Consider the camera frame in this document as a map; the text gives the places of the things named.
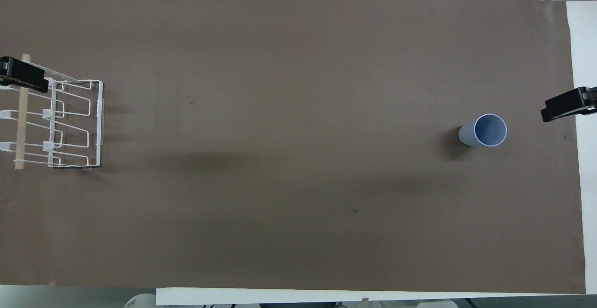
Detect light blue cup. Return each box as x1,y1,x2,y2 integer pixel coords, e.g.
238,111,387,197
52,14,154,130
458,113,507,148

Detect black stand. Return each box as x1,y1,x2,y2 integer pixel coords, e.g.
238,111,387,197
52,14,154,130
541,86,597,123
0,56,49,92

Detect wooden bar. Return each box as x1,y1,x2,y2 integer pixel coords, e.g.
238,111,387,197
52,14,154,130
15,54,31,170

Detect white wire cup holder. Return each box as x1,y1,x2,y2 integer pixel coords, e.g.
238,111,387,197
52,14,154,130
0,63,104,169

